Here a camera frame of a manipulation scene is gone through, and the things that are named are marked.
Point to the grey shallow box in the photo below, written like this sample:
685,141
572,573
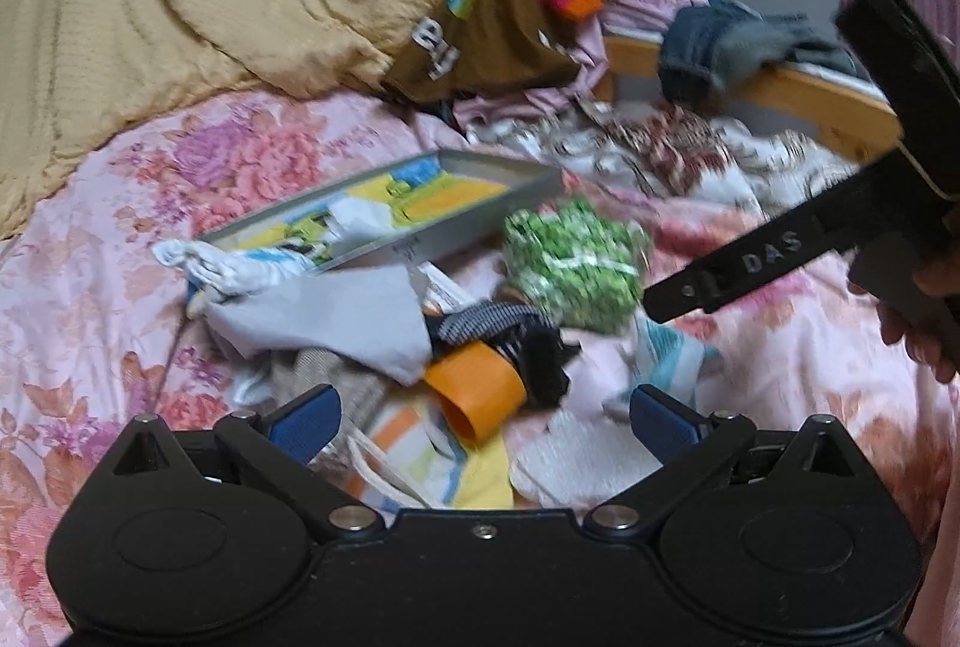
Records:
450,234

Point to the black striped sock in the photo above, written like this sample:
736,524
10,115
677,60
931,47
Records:
480,319

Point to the blue jeans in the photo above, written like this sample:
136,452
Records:
697,47

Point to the yellow striped cloth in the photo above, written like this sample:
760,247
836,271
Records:
450,474

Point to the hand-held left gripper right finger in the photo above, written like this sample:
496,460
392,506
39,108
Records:
664,422

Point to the person's right hand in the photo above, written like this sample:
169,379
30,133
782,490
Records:
926,347

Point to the orange sock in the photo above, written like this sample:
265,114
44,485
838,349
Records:
476,392

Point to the white knotted cloth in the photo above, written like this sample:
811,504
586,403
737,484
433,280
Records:
217,268

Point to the cream ornate patterned cloth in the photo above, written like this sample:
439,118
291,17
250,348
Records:
675,152

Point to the jar of green paper stars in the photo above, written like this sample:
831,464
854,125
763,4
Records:
577,264

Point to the wooden bed frame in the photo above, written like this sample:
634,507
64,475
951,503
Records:
825,99

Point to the white waffle washcloth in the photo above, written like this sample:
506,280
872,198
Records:
585,459

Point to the light blue white sock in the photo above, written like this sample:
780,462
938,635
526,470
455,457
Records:
675,354

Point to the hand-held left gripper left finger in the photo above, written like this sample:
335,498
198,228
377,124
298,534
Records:
304,426

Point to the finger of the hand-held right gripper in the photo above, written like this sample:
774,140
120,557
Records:
750,264

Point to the brown colourful shirt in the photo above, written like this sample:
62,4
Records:
510,17

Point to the orange white small carton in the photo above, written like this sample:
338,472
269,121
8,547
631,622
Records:
442,291

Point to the grey cloth pouch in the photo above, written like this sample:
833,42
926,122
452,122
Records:
352,317

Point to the pink floral bed sheet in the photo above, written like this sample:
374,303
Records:
112,242

